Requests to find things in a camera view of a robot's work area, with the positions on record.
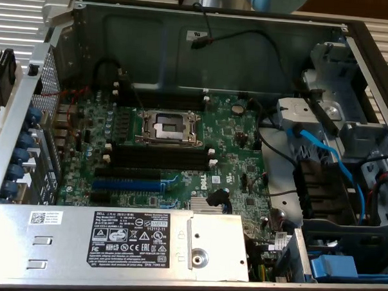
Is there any RAM slot with white latch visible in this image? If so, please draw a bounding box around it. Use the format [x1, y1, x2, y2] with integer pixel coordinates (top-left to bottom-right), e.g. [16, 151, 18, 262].
[104, 142, 214, 160]
[111, 80, 209, 95]
[111, 89, 210, 106]
[102, 153, 218, 172]

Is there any silver CPU socket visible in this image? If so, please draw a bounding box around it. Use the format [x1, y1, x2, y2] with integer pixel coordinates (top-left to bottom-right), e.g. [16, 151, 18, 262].
[134, 107, 208, 151]

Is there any green motherboard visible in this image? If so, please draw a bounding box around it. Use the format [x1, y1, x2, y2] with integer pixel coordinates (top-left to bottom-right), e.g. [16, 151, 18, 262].
[49, 84, 300, 267]

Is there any silver finned heatsink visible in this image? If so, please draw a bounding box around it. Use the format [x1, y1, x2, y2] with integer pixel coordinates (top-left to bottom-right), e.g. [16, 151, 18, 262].
[190, 196, 232, 216]

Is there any long black expansion slot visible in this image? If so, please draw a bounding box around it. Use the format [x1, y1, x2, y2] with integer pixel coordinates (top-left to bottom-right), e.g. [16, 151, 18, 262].
[93, 165, 162, 182]

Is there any blue expansion slot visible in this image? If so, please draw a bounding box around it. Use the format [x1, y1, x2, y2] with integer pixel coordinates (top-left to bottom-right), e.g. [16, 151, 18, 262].
[91, 177, 167, 193]

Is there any thin CPU socket locking lever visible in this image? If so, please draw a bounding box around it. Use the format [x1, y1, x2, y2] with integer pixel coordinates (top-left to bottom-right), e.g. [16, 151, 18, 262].
[122, 71, 147, 111]

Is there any short black expansion slot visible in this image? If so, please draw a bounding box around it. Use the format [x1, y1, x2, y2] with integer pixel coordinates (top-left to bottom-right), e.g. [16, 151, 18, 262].
[88, 191, 111, 204]

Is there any grey metal PC case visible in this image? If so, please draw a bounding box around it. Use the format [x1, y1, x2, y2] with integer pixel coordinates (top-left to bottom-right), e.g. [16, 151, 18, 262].
[0, 0, 388, 291]

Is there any silver power supply unit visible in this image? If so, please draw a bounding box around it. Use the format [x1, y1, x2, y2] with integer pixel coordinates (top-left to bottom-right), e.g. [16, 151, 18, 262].
[0, 202, 253, 284]

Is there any blue round card clip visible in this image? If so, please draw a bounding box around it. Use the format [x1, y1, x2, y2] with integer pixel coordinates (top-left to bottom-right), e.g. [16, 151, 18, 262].
[17, 133, 35, 149]
[1, 179, 19, 196]
[26, 108, 44, 126]
[6, 162, 25, 181]
[11, 147, 30, 165]

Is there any grey metal disk bay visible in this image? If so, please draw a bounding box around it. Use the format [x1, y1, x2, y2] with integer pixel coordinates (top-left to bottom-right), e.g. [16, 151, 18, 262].
[293, 39, 388, 225]

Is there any black computer part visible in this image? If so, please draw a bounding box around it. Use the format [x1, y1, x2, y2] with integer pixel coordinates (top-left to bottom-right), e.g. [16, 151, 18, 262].
[0, 48, 18, 108]

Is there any black wire plug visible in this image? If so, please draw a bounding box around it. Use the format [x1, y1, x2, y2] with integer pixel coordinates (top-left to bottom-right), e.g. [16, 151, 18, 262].
[206, 187, 230, 208]

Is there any blue flat wire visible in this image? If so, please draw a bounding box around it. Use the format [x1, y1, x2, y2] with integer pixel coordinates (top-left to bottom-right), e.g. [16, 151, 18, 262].
[282, 122, 371, 225]

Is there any thin black wire with plug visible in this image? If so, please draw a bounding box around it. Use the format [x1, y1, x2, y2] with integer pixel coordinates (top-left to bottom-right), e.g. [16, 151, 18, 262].
[188, 2, 304, 93]

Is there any grey metal bracket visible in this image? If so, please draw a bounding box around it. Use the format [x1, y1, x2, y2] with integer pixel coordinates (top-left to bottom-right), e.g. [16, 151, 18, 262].
[275, 96, 324, 133]

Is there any black looped wire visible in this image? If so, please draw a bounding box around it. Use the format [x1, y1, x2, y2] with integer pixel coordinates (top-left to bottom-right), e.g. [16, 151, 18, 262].
[92, 59, 123, 90]

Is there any black ribbed plastic duct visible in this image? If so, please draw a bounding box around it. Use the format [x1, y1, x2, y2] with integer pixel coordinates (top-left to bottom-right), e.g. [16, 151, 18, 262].
[291, 158, 362, 221]

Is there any black flat wire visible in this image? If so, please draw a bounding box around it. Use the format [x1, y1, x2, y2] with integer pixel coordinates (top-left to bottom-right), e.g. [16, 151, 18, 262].
[289, 75, 343, 136]

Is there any yellow green wire bundle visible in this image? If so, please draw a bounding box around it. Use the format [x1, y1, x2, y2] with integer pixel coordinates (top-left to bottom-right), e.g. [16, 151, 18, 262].
[244, 238, 276, 284]

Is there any red black twisted wire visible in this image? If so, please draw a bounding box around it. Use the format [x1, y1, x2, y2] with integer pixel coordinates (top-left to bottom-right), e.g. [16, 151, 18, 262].
[39, 83, 91, 140]

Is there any blue plastic handle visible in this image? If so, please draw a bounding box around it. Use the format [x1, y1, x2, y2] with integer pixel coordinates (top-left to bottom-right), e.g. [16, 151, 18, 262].
[307, 253, 360, 284]

